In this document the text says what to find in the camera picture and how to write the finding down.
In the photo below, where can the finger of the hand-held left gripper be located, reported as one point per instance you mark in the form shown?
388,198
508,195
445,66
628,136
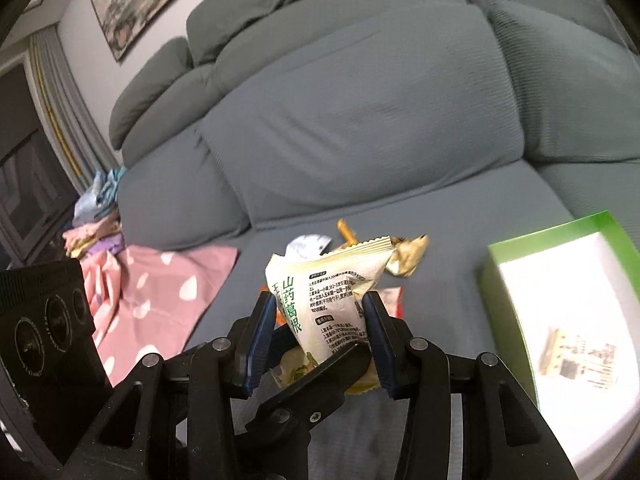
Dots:
320,390

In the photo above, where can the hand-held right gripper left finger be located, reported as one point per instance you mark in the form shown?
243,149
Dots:
255,342

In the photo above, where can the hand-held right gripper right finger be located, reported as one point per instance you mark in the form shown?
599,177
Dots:
378,345

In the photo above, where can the white green-print snack packet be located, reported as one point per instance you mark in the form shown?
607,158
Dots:
340,280

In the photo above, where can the gold yellow snack packet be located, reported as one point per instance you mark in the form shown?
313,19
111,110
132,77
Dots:
407,257

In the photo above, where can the orange snack packet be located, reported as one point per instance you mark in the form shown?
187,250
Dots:
346,232

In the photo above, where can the green cardboard box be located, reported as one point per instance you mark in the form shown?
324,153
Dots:
505,260

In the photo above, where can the red white snack packet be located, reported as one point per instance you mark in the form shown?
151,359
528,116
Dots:
390,300

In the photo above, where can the pink white-spotted blanket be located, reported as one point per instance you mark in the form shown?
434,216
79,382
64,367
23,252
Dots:
160,300

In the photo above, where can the white silver snack packet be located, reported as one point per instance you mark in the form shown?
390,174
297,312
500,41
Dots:
307,246

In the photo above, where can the pile of colourful clothes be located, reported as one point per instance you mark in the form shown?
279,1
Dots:
95,225

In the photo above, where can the dark glass door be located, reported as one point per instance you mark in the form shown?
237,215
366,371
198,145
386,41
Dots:
25,160

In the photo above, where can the pale printed packet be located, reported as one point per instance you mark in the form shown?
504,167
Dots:
575,360

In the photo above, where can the grey curtain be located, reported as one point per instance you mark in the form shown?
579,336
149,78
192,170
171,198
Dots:
65,110

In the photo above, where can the grey sofa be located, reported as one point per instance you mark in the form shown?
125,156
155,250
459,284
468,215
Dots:
350,110

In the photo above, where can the framed wall picture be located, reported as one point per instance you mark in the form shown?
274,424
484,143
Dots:
135,5

